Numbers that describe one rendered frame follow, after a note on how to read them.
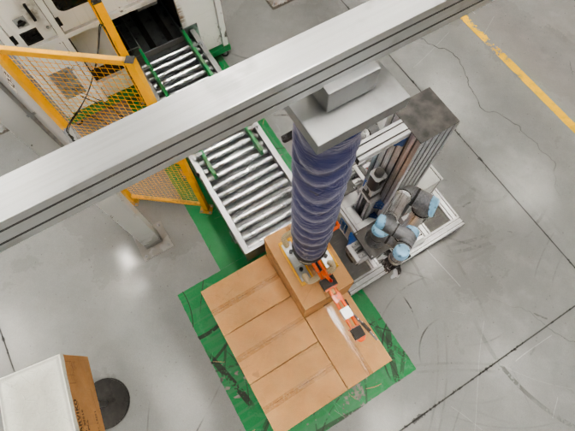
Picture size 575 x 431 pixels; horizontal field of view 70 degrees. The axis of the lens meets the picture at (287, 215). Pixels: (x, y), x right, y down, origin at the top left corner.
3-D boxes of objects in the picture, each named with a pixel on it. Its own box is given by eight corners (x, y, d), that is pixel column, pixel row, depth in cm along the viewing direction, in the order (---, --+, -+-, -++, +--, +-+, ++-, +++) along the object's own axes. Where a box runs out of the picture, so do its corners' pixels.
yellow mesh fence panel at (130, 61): (126, 204, 413) (-24, 52, 216) (128, 195, 416) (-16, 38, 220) (211, 214, 408) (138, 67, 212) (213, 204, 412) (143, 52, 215)
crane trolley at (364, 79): (294, 75, 116) (294, 50, 107) (342, 52, 118) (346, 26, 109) (325, 117, 111) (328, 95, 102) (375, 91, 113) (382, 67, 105)
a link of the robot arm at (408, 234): (403, 218, 208) (393, 236, 204) (423, 230, 205) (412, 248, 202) (399, 223, 215) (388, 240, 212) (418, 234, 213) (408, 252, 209)
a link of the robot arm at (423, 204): (388, 234, 281) (422, 183, 237) (408, 245, 278) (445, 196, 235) (382, 246, 275) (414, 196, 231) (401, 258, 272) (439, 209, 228)
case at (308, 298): (266, 252, 338) (263, 238, 300) (308, 229, 344) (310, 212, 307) (303, 317, 319) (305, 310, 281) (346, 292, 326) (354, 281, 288)
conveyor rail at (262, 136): (193, 44, 433) (189, 30, 415) (198, 42, 434) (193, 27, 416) (311, 221, 362) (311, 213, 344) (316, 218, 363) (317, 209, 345)
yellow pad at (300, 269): (277, 244, 287) (277, 242, 282) (290, 237, 289) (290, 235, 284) (301, 286, 276) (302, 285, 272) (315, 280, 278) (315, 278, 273)
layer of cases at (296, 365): (210, 299, 364) (200, 292, 327) (305, 244, 382) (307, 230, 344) (278, 430, 327) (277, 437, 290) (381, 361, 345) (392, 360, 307)
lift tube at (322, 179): (282, 222, 234) (275, 75, 117) (318, 203, 239) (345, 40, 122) (305, 257, 227) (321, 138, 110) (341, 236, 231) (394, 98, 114)
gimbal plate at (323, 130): (261, 78, 120) (260, 66, 115) (346, 36, 125) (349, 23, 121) (317, 156, 111) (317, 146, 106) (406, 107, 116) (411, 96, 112)
